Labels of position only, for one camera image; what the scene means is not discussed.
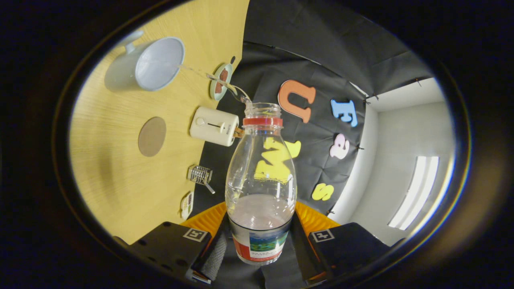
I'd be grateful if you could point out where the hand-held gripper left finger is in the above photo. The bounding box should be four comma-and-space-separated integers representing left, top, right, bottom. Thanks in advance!
128, 202, 229, 283

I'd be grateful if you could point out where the clear juice bottle red ring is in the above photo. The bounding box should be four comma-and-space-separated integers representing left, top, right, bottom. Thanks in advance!
225, 102, 298, 266

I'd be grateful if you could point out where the wooden table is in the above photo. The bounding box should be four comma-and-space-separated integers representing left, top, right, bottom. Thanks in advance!
69, 0, 250, 244

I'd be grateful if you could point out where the light green plate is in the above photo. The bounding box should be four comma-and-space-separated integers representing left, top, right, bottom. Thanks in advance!
210, 63, 233, 101

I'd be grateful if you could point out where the white cup with handle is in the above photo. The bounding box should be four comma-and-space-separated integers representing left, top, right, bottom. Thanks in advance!
104, 30, 185, 92

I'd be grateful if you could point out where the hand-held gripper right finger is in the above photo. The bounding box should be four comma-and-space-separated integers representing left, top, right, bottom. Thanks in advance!
291, 201, 404, 283

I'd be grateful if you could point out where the white toaster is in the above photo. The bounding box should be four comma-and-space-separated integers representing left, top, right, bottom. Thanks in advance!
190, 106, 240, 147

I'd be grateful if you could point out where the long ceiling light panel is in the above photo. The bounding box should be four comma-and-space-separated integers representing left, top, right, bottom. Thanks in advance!
388, 156, 440, 230

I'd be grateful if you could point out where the small white dish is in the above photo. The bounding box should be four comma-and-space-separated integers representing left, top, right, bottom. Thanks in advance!
181, 191, 194, 220

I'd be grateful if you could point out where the small metal wire rack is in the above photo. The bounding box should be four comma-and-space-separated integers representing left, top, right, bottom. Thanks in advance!
187, 165, 216, 195

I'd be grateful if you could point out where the round brown coaster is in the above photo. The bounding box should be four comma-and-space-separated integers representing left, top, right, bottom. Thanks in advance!
138, 116, 167, 157

